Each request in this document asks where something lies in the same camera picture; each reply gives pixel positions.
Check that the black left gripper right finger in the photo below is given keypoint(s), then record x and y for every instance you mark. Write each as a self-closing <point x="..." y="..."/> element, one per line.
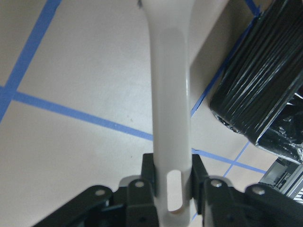
<point x="199" y="175"/>

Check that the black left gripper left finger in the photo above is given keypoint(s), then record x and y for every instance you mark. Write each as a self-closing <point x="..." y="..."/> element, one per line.
<point x="148" y="171"/>

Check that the beige hand brush black bristles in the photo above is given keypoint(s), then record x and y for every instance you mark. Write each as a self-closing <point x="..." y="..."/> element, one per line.
<point x="168" y="23"/>

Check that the black bag lined bin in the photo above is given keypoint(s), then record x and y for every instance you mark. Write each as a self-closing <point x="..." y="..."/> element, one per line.
<point x="261" y="92"/>

